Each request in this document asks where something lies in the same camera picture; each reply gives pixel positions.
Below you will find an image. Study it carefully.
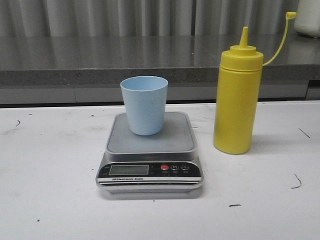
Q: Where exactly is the white container in background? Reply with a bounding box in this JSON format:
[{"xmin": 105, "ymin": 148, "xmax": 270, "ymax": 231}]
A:
[{"xmin": 294, "ymin": 0, "xmax": 320, "ymax": 38}]

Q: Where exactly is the silver electronic kitchen scale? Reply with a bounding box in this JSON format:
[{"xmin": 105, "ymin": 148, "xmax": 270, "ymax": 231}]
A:
[{"xmin": 95, "ymin": 111, "xmax": 204, "ymax": 199}]

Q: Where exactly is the grey stone counter shelf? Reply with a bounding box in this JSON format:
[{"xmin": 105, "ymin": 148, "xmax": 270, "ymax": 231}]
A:
[{"xmin": 0, "ymin": 33, "xmax": 320, "ymax": 107}]

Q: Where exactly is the light blue plastic cup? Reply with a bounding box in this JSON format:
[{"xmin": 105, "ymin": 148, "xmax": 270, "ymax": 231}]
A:
[{"xmin": 120, "ymin": 76, "xmax": 169, "ymax": 136}]

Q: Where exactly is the yellow squeeze bottle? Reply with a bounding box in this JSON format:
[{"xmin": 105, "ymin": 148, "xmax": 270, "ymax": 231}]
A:
[{"xmin": 213, "ymin": 25, "xmax": 289, "ymax": 155}]

